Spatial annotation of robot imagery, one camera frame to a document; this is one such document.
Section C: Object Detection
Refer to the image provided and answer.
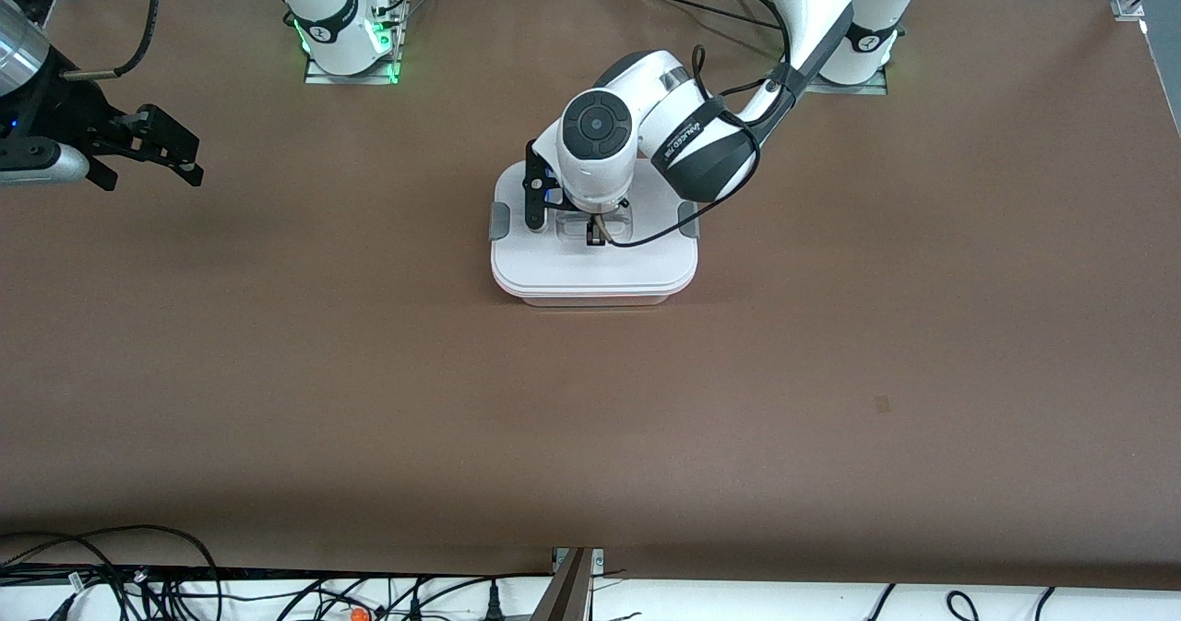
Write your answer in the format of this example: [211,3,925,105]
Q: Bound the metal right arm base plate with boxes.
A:
[303,0,409,86]

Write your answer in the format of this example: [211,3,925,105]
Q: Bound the pink plastic storage box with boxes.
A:
[494,275,695,309]

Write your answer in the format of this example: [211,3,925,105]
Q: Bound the white box lid grey clips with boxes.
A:
[488,160,700,295]

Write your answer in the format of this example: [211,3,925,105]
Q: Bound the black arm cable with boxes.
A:
[63,0,161,83]
[604,0,854,249]

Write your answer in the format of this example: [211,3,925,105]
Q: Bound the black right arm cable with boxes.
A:
[63,0,161,83]

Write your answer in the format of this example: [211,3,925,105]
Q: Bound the black looped floor cable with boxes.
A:
[0,525,224,621]

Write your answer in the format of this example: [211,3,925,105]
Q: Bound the white lower shelf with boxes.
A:
[0,573,1181,621]

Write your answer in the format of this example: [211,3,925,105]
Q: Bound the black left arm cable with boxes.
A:
[604,0,854,249]

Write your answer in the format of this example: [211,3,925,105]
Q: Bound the aluminium profile post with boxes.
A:
[531,547,606,621]

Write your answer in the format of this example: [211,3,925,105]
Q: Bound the black table cable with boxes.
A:
[632,0,787,33]

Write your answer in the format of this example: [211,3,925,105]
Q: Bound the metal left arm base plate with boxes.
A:
[803,63,892,97]

